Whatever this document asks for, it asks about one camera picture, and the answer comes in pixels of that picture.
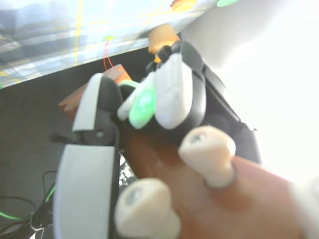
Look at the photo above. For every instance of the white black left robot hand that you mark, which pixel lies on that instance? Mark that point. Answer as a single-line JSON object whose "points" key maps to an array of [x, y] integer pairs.
{"points": [[174, 94]]}

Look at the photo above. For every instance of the small orange toy guitar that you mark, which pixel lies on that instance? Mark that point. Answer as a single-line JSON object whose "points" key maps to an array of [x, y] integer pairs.
{"points": [[199, 204]]}

